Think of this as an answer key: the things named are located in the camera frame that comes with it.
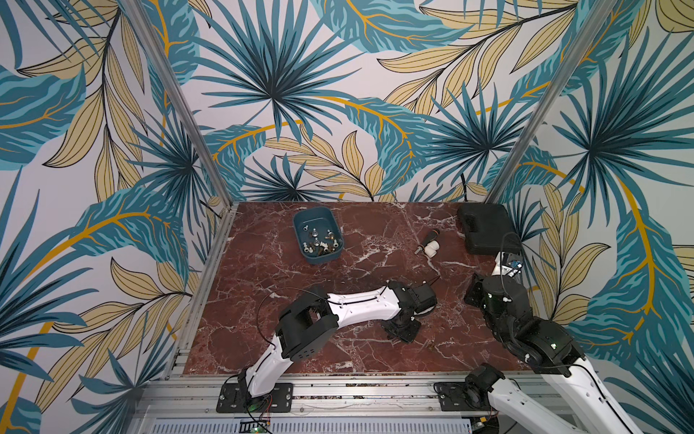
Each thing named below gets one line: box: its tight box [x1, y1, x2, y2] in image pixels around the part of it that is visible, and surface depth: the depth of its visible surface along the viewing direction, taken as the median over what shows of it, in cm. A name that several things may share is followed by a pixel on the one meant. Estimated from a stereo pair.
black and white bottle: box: [413, 228, 441, 259], surface depth 105 cm
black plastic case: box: [457, 202, 523, 255], surface depth 109 cm
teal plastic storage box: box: [292, 206, 345, 265], surface depth 109 cm
